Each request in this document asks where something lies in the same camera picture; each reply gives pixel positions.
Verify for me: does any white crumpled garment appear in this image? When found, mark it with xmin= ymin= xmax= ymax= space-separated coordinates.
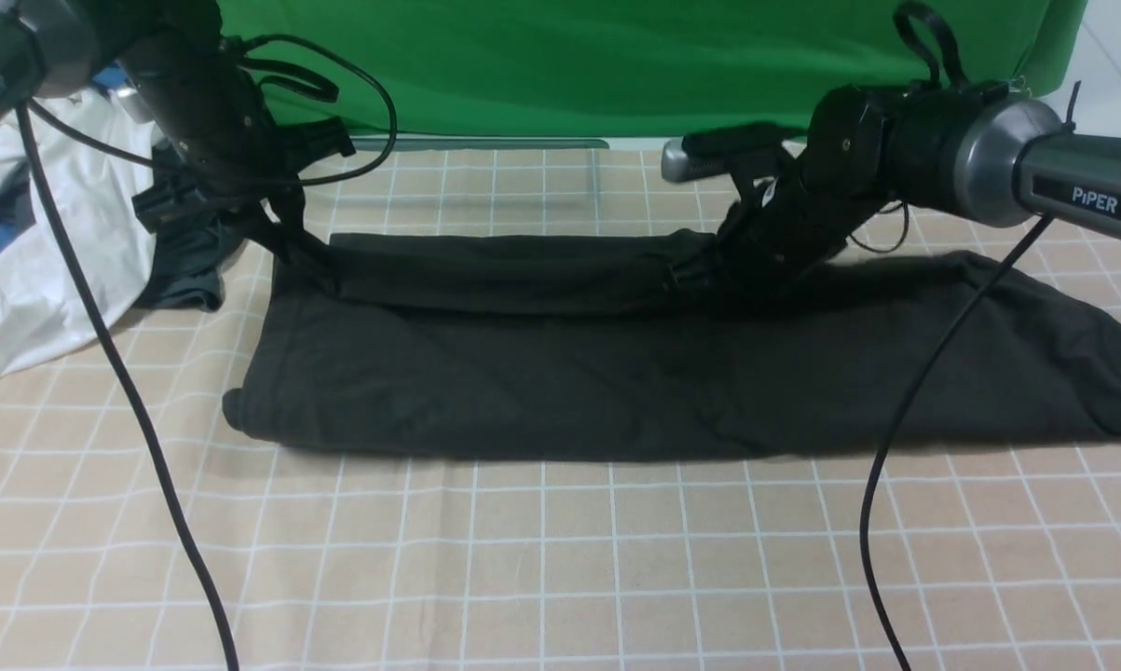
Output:
xmin=0 ymin=88 xmax=160 ymax=379

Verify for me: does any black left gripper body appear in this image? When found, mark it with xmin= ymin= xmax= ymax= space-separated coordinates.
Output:
xmin=118 ymin=37 xmax=355 ymax=232

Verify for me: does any beige checkered tablecloth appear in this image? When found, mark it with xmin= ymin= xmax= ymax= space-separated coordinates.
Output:
xmin=0 ymin=140 xmax=1121 ymax=671

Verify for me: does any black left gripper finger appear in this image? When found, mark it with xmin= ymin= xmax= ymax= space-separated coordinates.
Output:
xmin=243 ymin=192 xmax=337 ymax=296

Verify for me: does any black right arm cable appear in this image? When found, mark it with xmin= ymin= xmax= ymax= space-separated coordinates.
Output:
xmin=847 ymin=0 xmax=1083 ymax=671

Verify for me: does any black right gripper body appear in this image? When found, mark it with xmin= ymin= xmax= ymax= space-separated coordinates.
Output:
xmin=668 ymin=157 xmax=893 ymax=300

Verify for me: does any dark crumpled garment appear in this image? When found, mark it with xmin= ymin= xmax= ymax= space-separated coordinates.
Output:
xmin=131 ymin=141 xmax=244 ymax=311

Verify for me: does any blue binder clip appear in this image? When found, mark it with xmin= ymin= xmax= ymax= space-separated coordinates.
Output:
xmin=1007 ymin=75 xmax=1032 ymax=97

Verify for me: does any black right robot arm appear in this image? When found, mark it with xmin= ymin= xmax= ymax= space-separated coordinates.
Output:
xmin=661 ymin=82 xmax=1121 ymax=297

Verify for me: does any green backdrop cloth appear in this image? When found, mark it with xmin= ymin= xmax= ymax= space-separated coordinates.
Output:
xmin=215 ymin=0 xmax=1088 ymax=141

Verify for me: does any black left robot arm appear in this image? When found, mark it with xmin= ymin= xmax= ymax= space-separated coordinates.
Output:
xmin=0 ymin=1 xmax=354 ymax=293

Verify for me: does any dark gray long-sleeve top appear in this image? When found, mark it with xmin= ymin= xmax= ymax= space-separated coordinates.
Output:
xmin=221 ymin=229 xmax=1121 ymax=463

